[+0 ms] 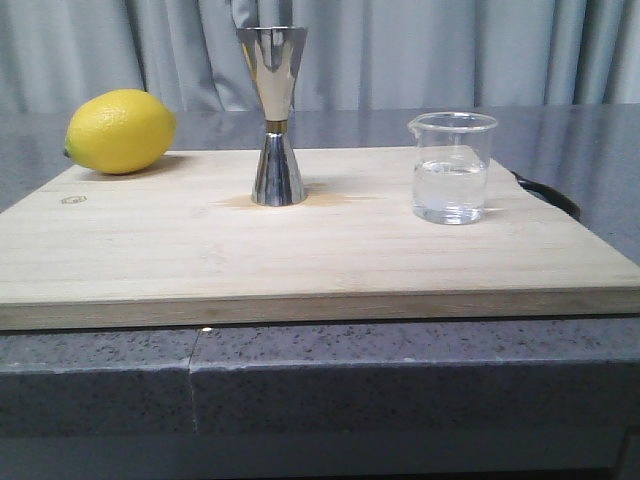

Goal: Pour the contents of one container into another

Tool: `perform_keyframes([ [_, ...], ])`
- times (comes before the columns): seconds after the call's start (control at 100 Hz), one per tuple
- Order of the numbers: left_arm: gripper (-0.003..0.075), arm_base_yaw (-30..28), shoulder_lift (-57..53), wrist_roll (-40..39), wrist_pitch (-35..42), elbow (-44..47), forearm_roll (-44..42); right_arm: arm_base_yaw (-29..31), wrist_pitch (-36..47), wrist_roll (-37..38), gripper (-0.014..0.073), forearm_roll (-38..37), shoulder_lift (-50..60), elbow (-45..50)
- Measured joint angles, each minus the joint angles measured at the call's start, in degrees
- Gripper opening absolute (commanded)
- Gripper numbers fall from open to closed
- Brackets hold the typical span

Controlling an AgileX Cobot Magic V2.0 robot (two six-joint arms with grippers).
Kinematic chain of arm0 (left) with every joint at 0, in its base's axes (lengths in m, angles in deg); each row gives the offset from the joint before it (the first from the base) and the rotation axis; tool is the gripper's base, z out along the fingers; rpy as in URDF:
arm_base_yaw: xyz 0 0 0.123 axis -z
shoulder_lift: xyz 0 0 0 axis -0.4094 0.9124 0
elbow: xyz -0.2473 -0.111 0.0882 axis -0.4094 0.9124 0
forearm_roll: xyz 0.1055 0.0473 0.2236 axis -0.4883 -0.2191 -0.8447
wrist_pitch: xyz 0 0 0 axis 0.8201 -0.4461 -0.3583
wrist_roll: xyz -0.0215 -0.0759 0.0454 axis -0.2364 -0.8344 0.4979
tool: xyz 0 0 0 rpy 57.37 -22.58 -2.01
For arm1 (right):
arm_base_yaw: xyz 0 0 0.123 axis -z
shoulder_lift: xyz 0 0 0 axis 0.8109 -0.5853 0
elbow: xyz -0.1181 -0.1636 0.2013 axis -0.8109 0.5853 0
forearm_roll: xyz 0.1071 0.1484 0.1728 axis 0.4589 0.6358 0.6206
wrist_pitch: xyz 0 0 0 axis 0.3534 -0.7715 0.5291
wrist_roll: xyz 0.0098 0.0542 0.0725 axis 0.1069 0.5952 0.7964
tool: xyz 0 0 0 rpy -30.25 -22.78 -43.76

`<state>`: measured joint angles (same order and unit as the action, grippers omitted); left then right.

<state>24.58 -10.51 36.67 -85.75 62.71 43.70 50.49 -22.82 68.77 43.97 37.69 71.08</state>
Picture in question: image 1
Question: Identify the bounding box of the black strap loop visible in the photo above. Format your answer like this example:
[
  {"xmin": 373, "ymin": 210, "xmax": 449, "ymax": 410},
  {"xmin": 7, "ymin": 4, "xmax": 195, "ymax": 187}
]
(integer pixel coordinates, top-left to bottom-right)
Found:
[{"xmin": 509, "ymin": 168, "xmax": 584, "ymax": 219}]

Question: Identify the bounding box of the clear glass beaker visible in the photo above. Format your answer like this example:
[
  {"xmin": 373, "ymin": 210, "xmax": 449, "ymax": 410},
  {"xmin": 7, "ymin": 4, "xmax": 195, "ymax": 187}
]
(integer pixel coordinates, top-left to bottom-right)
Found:
[{"xmin": 407, "ymin": 111, "xmax": 498, "ymax": 225}]

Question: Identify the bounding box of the wooden cutting board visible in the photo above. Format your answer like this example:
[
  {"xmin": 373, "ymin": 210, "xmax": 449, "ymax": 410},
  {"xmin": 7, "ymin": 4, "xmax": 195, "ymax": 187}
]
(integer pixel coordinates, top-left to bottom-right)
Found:
[{"xmin": 1, "ymin": 147, "xmax": 639, "ymax": 330}]

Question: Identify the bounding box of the yellow lemon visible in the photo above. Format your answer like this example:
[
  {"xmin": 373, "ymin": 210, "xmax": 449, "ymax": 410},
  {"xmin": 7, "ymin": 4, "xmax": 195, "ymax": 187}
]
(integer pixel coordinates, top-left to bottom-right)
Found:
[{"xmin": 64, "ymin": 89, "xmax": 177, "ymax": 175}]

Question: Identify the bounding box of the steel double jigger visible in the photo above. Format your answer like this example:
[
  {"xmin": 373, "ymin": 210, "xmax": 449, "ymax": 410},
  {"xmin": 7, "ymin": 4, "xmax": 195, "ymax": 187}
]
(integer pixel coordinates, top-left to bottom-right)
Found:
[{"xmin": 237, "ymin": 26, "xmax": 307, "ymax": 207}]

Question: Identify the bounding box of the grey curtain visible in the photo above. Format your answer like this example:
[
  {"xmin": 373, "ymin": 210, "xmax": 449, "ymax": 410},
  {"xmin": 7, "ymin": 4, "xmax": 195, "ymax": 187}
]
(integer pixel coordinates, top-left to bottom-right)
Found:
[{"xmin": 1, "ymin": 1, "xmax": 639, "ymax": 113}]

